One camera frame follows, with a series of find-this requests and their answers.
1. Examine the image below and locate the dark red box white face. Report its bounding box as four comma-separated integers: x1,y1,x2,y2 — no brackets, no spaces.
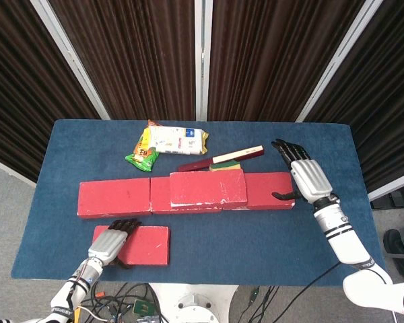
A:
211,145,265,165

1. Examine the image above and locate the brown corrugated partition panel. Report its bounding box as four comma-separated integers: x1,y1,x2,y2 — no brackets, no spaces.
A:
207,0,366,122
48,0,198,121
0,0,100,182
304,0,404,192

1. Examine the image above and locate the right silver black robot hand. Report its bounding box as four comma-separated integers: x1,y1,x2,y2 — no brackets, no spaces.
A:
271,139,339,205

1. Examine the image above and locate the yellow green sponge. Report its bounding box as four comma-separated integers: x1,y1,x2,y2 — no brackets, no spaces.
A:
209,160,242,172

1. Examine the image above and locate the white snack package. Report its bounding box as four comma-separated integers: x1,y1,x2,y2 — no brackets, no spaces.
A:
147,120,209,155

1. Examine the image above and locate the dark red flat stick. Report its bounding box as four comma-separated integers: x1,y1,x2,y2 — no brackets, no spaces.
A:
177,157,215,172

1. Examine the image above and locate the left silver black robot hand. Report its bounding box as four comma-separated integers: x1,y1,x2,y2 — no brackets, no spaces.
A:
87,218,143,270

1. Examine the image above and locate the green yellow snack bag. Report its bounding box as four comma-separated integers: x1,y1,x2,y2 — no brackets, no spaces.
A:
125,129,160,172

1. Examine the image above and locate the black cable pair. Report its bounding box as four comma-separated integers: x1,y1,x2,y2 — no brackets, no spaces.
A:
247,285,281,323

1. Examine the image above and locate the tangled black cable bundle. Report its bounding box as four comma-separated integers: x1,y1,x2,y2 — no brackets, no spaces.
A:
77,282,164,323

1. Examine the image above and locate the red foam brick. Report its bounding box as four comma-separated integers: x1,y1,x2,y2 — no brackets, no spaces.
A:
92,225,171,267
149,176,225,215
244,172,296,211
77,178,152,220

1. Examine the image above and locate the white partition post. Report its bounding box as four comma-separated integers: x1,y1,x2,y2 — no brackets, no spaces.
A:
194,0,213,121
30,0,111,120
295,0,384,122

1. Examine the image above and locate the green circuit board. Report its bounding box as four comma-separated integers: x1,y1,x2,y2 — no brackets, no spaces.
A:
133,298,152,316

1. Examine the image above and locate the red foam brick chipped white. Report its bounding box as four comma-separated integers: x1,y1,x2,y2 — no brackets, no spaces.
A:
169,169,249,211

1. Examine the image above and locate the blue table cloth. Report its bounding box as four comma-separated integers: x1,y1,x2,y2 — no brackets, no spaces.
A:
10,119,388,287

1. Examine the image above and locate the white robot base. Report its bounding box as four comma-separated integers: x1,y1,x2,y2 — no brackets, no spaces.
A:
147,282,240,323

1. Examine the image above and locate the white partition bottom rail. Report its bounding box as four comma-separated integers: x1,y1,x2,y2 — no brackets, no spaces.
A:
0,153,38,188
366,168,404,202

